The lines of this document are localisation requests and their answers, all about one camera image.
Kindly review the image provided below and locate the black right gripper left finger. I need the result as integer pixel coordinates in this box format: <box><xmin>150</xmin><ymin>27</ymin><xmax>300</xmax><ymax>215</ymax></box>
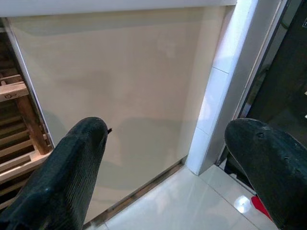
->
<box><xmin>0</xmin><ymin>116</ymin><xmax>108</xmax><ymax>230</ymax></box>

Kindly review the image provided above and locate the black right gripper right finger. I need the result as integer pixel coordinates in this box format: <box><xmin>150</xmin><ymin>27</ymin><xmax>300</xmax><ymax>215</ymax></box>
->
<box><xmin>224</xmin><ymin>118</ymin><xmax>307</xmax><ymax>230</ymax></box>

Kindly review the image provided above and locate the red garment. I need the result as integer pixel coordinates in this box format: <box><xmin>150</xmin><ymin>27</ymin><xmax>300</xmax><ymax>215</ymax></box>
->
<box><xmin>250</xmin><ymin>195</ymin><xmax>274</xmax><ymax>221</ymax></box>

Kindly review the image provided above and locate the white tiled pillar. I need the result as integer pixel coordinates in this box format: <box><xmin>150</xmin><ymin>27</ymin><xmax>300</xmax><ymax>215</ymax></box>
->
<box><xmin>186</xmin><ymin>0</ymin><xmax>286</xmax><ymax>177</ymax></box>

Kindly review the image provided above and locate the wooden slatted rack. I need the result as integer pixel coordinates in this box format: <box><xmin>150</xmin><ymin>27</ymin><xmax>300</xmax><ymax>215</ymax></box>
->
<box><xmin>0</xmin><ymin>19</ymin><xmax>55</xmax><ymax>209</ymax></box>

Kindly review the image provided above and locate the white and beige cabinet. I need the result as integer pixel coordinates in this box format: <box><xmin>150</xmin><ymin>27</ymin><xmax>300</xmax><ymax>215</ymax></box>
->
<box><xmin>0</xmin><ymin>0</ymin><xmax>238</xmax><ymax>226</ymax></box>

